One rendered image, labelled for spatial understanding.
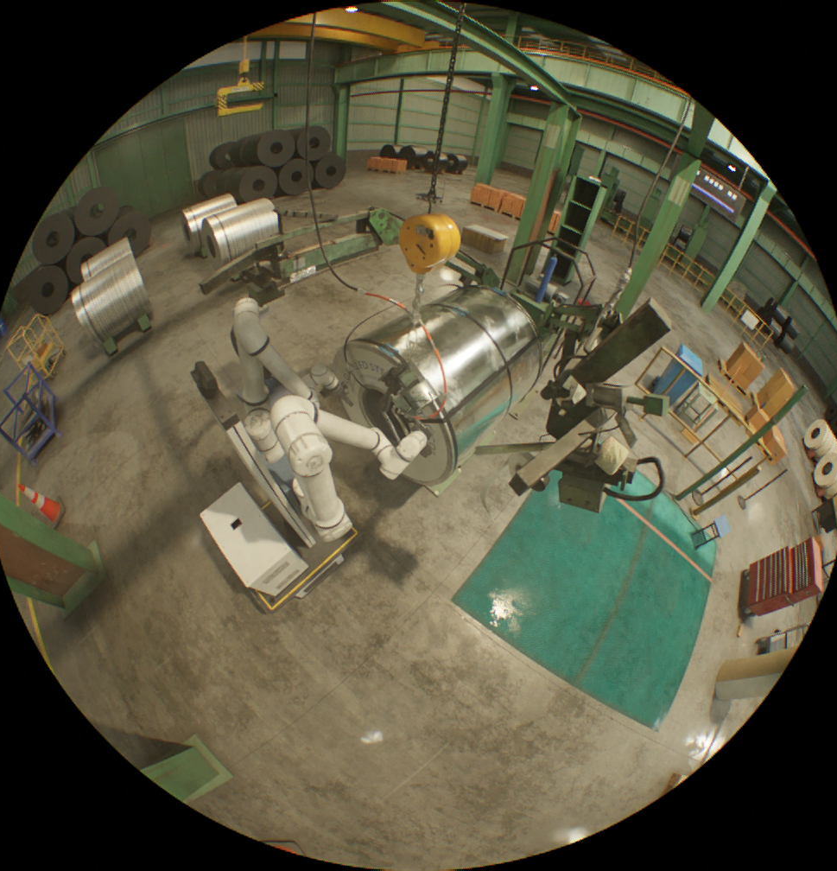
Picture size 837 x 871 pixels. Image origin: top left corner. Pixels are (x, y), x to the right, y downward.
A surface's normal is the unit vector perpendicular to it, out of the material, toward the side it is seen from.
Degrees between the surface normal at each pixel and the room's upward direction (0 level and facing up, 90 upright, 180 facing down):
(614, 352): 90
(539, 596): 0
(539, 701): 0
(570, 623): 0
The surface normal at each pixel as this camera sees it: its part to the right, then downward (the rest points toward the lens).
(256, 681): 0.11, -0.57
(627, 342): -0.66, 0.57
